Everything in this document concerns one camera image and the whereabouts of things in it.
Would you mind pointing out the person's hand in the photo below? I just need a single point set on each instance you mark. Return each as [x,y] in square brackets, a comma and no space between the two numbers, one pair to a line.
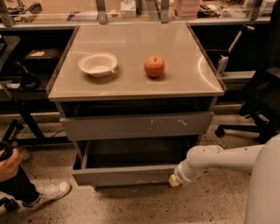
[9,167]

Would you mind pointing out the white sneaker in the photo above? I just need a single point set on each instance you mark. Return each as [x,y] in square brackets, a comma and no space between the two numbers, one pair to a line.
[48,194]

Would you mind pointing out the black office chair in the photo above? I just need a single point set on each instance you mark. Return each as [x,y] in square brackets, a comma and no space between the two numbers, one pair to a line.
[261,95]

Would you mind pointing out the pink plastic container stack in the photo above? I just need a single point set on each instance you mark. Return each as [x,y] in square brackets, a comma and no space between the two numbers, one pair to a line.
[186,8]

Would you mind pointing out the black box with label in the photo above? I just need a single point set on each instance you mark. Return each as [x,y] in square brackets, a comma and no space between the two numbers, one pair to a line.
[42,61]

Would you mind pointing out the white and black tool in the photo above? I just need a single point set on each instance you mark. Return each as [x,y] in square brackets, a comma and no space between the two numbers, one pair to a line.
[224,57]

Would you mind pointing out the black table frame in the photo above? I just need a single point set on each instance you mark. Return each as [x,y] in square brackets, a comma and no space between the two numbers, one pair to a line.
[25,109]

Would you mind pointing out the grey drawer cabinet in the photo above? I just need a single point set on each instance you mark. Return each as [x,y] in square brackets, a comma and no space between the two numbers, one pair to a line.
[188,84]

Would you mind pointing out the white paper bowl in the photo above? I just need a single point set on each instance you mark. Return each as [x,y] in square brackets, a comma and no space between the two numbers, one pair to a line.
[98,64]

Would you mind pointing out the grey drawer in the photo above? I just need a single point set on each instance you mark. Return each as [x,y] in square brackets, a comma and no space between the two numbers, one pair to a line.
[136,126]
[130,162]

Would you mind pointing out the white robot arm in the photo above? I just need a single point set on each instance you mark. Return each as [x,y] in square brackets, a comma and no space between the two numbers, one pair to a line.
[261,161]

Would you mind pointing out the red apple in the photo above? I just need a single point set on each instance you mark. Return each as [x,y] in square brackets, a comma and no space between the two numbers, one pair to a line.
[154,66]

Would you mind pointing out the white box on shelf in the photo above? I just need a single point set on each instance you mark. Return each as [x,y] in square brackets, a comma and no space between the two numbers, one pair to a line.
[128,9]

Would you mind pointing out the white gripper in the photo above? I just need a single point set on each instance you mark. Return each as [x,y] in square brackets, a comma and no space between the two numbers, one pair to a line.
[183,175]

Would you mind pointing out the black trouser leg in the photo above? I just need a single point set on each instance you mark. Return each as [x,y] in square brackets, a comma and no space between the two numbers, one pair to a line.
[20,188]

